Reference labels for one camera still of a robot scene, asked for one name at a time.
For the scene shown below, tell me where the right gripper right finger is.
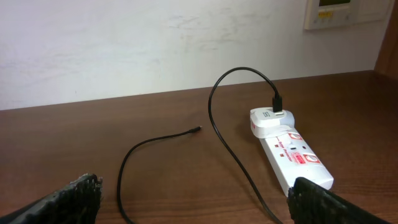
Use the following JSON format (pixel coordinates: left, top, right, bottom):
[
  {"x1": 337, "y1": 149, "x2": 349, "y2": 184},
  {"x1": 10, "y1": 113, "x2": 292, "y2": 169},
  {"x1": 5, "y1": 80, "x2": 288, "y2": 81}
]
[{"x1": 287, "y1": 177, "x2": 389, "y2": 224}]

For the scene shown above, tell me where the white USB charger plug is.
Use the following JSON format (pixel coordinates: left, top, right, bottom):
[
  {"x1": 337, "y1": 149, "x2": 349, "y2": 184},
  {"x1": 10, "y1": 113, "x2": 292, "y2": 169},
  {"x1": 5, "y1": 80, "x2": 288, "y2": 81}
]
[{"x1": 250, "y1": 107, "x2": 295, "y2": 139}]

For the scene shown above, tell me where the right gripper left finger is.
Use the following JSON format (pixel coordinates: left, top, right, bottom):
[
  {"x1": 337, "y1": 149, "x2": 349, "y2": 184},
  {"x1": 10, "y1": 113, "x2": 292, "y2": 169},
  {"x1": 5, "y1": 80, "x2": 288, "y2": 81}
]
[{"x1": 1, "y1": 174, "x2": 103, "y2": 224}]

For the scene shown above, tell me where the white power strip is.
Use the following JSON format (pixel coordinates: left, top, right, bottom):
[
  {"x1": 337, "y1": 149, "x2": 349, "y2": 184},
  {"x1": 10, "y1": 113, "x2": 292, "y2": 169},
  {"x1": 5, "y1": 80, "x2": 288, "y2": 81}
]
[{"x1": 260, "y1": 126, "x2": 334, "y2": 195}]

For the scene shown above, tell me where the white wall control panel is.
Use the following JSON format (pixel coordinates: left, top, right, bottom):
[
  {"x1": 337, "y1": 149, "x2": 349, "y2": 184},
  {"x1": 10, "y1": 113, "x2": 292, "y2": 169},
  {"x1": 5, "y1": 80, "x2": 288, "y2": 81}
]
[{"x1": 303, "y1": 0, "x2": 393, "y2": 30}]

